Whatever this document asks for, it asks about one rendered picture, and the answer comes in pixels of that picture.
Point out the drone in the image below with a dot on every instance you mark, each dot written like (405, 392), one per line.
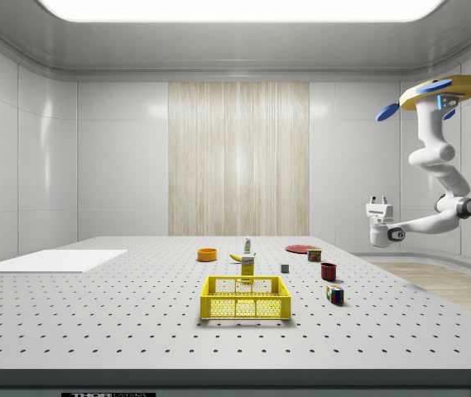
(438, 89)

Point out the yellow and white box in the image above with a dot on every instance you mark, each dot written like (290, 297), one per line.
(247, 264)

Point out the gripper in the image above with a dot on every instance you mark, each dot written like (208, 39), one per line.
(380, 215)

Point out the puzzle cube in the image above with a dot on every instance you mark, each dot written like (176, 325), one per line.
(334, 295)

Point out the banana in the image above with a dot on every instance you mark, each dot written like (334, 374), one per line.
(236, 258)

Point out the small white bottle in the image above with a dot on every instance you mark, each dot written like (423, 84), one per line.
(247, 246)

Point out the yellow basket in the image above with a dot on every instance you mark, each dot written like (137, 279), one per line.
(246, 308)

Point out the grey cube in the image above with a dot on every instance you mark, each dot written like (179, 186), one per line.
(285, 269)

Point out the red plate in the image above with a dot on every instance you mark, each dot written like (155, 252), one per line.
(297, 249)

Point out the white board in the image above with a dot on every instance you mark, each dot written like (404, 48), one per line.
(49, 260)

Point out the yellow bowl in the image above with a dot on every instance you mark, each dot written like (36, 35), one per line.
(207, 255)

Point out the flat-sided can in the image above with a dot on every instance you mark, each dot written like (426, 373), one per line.
(314, 255)

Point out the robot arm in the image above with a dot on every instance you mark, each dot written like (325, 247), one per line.
(431, 161)

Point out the red mug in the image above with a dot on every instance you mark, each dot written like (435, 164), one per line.
(328, 272)

